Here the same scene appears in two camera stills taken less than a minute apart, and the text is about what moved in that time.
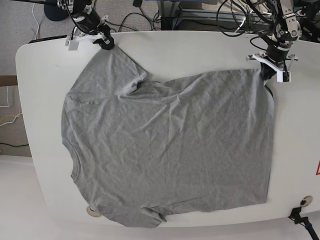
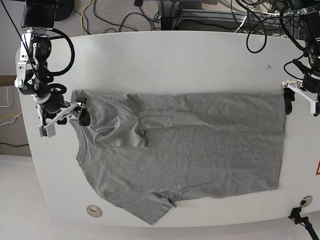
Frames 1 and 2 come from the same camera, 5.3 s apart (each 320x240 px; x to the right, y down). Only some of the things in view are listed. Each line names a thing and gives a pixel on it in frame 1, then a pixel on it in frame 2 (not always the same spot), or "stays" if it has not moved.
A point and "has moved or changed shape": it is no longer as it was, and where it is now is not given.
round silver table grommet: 306,201 stays
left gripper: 88,23 → 52,108
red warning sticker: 318,170 stays
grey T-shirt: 141,149 has moved or changed shape
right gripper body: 277,58 → 309,87
